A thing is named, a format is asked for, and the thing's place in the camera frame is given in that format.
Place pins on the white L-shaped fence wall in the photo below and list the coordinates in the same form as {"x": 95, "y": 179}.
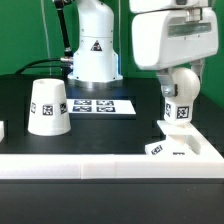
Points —
{"x": 163, "y": 159}

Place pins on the white lamp shade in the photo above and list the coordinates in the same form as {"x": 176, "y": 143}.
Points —
{"x": 48, "y": 114}

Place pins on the white block at left edge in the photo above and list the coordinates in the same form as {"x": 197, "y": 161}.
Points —
{"x": 1, "y": 130}

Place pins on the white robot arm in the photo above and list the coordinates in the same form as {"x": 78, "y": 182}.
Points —
{"x": 95, "y": 60}

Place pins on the white lamp bulb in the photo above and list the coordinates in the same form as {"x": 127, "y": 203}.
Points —
{"x": 178, "y": 109}

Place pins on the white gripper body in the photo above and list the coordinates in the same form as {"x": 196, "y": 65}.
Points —
{"x": 165, "y": 39}

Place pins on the white lamp base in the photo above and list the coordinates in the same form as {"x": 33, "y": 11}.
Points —
{"x": 179, "y": 141}

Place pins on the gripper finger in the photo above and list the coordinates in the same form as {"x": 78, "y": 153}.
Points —
{"x": 197, "y": 66}
{"x": 168, "y": 87}

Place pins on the white marker sheet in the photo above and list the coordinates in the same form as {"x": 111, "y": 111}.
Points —
{"x": 100, "y": 106}

